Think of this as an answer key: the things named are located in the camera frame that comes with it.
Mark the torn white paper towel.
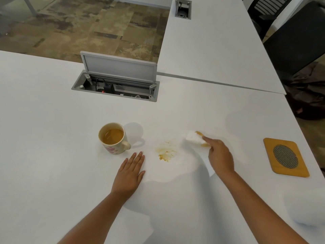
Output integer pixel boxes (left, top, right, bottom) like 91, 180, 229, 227
185, 130, 216, 177

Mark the wooden coaster with mesh disc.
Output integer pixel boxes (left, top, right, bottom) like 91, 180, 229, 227
263, 137, 310, 178

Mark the dark brown bean bag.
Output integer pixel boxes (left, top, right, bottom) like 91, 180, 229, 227
283, 61, 325, 121

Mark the black slatted-back office chair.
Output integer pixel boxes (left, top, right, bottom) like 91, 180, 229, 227
241, 0, 295, 40

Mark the white adjoining table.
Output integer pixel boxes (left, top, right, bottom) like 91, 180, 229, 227
157, 0, 287, 95

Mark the person's right forearm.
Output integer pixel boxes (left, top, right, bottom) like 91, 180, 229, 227
218, 170, 309, 244

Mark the person's right hand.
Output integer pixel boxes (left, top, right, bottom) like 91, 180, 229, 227
202, 136, 235, 177

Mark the white paper towel roll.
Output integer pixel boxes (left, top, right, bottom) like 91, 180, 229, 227
283, 188, 325, 226

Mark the black power plug with cable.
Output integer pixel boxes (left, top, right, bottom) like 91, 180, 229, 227
95, 78, 114, 94

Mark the large grey cable box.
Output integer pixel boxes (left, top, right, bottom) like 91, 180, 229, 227
71, 51, 160, 102

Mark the grey power strip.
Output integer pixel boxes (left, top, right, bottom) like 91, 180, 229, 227
113, 86, 150, 99

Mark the grey table leg frame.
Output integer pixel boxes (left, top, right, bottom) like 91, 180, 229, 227
0, 0, 37, 17

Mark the person's left hand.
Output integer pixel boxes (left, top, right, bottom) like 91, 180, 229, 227
111, 151, 146, 199

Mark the black solid-back office chair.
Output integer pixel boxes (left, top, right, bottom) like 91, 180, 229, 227
263, 0, 325, 77

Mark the small grey cable box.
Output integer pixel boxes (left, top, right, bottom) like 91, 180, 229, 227
174, 0, 192, 20

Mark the cream mug with tea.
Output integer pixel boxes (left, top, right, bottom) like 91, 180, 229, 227
98, 122, 132, 155

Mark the tea puddle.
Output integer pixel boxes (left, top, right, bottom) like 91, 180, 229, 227
155, 141, 179, 163

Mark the person's left forearm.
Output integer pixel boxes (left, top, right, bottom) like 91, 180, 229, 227
58, 191, 132, 244

